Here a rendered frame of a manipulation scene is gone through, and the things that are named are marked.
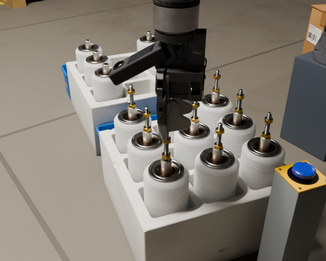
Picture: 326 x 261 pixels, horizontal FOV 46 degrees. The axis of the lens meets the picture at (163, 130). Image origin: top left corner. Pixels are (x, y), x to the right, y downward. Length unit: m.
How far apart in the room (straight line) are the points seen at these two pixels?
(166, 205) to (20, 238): 0.43
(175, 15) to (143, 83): 0.76
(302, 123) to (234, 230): 0.55
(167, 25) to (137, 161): 0.37
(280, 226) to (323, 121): 0.58
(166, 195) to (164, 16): 0.35
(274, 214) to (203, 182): 0.16
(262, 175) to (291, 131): 0.51
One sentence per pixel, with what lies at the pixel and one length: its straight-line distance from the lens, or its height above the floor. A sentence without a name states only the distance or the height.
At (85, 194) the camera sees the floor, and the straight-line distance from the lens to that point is 1.14.
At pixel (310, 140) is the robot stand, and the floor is 0.05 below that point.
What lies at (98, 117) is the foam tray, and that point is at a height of 0.14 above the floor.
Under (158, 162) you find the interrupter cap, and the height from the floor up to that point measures 0.25.
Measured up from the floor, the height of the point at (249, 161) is 0.23.
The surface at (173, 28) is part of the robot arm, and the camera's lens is 0.62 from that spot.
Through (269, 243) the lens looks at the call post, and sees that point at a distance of 0.83.
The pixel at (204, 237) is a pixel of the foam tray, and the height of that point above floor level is 0.11.
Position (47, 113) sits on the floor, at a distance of 1.57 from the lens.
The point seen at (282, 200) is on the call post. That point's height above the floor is 0.27.
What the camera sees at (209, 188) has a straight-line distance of 0.84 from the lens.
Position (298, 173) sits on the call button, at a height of 0.33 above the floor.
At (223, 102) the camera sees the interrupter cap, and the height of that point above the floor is 0.25.
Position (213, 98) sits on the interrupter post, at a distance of 1.05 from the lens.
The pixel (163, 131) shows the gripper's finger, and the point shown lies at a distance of 0.70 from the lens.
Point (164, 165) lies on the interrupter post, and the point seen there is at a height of 0.27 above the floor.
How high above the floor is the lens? 0.75
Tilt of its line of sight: 32 degrees down
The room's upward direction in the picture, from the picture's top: straight up
